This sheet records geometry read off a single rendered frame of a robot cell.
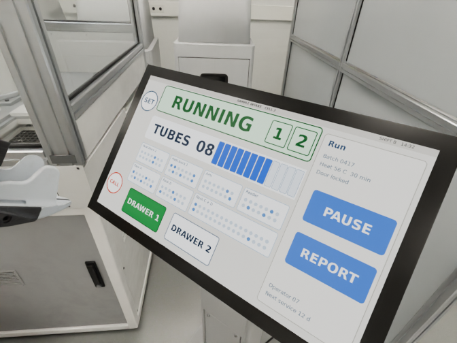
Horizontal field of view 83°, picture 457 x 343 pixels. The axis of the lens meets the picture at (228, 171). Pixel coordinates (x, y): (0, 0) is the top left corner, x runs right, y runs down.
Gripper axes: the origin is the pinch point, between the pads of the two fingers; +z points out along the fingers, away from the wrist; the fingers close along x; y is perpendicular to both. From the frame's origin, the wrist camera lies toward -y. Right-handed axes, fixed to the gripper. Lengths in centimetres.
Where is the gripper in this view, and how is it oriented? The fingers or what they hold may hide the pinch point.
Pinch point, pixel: (56, 207)
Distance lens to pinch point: 38.9
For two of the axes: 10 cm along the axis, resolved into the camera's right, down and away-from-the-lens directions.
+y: 3.9, -9.2, 0.0
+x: -8.2, -3.4, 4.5
